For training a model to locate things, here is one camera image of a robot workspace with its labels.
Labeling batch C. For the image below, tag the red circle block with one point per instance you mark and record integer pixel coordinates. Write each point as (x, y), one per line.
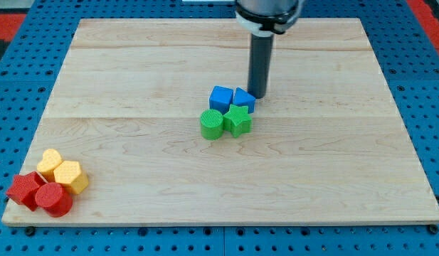
(53, 199)

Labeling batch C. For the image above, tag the blue triangle block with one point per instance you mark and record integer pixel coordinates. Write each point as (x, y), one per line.
(243, 98)

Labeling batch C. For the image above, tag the green star block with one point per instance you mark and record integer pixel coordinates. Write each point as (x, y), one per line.
(237, 120)

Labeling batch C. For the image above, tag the yellow pentagon block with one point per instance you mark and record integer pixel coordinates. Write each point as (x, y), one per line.
(71, 177)

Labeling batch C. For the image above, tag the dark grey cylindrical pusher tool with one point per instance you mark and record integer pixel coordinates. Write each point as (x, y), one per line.
(259, 65)

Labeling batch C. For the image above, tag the light wooden board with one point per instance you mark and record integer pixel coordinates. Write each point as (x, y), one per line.
(327, 147)

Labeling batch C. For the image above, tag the blue cube block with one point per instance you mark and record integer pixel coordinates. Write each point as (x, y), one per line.
(220, 99)

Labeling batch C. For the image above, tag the yellow heart block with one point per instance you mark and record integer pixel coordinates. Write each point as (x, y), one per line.
(51, 159)

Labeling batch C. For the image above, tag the red star block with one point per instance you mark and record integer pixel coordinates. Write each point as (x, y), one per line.
(23, 189)

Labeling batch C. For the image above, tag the green circle block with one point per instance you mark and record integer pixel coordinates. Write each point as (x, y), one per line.
(211, 124)

